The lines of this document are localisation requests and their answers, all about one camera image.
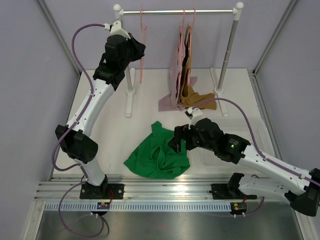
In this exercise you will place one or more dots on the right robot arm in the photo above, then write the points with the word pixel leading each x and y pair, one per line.
pixel 300 188

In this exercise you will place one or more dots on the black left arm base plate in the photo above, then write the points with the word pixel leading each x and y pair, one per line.
pixel 103 192

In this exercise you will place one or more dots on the pink tank top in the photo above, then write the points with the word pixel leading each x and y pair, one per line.
pixel 184 96

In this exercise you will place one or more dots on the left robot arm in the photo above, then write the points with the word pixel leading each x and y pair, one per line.
pixel 74 138

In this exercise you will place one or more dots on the pink hanger with brown top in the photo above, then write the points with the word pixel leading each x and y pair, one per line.
pixel 188 46

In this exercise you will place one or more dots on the white slotted cable duct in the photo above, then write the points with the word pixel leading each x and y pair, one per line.
pixel 140 206

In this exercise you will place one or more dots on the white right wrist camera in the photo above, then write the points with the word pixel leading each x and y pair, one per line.
pixel 194 114

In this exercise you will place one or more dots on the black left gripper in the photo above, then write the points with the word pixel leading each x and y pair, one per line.
pixel 138 47

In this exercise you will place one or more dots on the white clothes rack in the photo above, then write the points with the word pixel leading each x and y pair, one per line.
pixel 210 100

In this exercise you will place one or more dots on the aluminium mounting rail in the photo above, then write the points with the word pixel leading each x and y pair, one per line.
pixel 186 188

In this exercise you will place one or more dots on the green tank top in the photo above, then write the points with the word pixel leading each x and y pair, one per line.
pixel 154 159

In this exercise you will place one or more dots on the white plastic basket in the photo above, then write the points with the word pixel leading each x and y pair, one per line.
pixel 233 125

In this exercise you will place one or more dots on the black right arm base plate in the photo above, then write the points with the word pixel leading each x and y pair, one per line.
pixel 219 191

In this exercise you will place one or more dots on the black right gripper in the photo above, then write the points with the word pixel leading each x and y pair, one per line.
pixel 182 132

